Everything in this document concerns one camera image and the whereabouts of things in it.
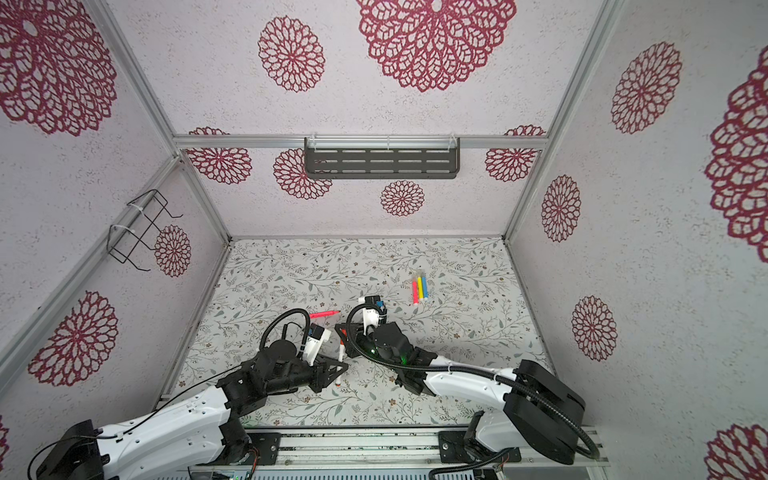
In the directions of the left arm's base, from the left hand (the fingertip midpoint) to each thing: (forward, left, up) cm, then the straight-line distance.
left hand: (344, 367), depth 76 cm
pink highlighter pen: (+31, -22, -13) cm, 40 cm away
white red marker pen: (+2, 0, +4) cm, 5 cm away
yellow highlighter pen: (+33, -23, -11) cm, 42 cm away
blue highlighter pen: (+33, -25, -12) cm, 43 cm away
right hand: (+7, +2, +8) cm, 11 cm away
